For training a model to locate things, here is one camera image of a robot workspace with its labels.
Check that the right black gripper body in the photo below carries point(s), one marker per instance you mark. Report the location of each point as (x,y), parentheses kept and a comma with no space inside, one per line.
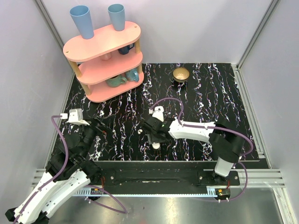
(152,137)

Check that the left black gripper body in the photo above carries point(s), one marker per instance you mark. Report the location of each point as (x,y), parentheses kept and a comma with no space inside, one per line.
(95,127)

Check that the white oval case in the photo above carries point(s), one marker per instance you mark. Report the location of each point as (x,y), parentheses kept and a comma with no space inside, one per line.
(156,145)

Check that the white earbud charging case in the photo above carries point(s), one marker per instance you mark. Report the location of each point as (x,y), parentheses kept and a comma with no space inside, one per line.
(159,109)

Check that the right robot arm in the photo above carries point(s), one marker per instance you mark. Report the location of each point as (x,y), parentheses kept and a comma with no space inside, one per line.
(226,143)

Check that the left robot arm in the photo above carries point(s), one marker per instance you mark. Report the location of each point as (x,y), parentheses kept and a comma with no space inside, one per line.
(68,171)

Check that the teal ceramic mug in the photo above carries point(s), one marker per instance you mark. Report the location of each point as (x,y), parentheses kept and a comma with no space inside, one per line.
(116,81)

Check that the light blue butterfly mug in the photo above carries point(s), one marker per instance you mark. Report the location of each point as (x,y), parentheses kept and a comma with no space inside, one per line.
(132,75)

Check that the pink three-tier shelf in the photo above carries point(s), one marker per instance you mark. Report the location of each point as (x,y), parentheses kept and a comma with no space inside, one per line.
(92,73)

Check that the gold patterned bowl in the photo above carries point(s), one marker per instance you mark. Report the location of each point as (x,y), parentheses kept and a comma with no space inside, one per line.
(181,75)

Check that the pink cup on shelf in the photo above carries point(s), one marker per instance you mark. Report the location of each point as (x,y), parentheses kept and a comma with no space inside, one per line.
(106,56)

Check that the dark blue mug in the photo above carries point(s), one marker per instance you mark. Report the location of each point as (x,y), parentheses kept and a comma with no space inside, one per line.
(126,49)

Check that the left blue plastic cup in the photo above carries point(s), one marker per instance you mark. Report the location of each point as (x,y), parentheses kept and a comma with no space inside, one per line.
(82,19)

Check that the blue plastic cup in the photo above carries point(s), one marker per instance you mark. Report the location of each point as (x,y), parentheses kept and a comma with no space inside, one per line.
(82,19)
(117,16)

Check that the right blue plastic cup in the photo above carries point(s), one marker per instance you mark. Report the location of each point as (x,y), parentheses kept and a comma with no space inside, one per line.
(117,16)

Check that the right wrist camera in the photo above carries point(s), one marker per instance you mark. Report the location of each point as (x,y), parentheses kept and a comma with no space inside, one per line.
(158,115)

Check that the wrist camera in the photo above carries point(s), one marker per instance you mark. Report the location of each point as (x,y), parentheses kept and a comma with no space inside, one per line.
(76,117)
(158,115)

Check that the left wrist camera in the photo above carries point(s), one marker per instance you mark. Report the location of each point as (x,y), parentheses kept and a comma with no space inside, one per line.
(76,117)

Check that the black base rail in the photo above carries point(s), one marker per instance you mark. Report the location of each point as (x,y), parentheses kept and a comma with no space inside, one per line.
(115,172)

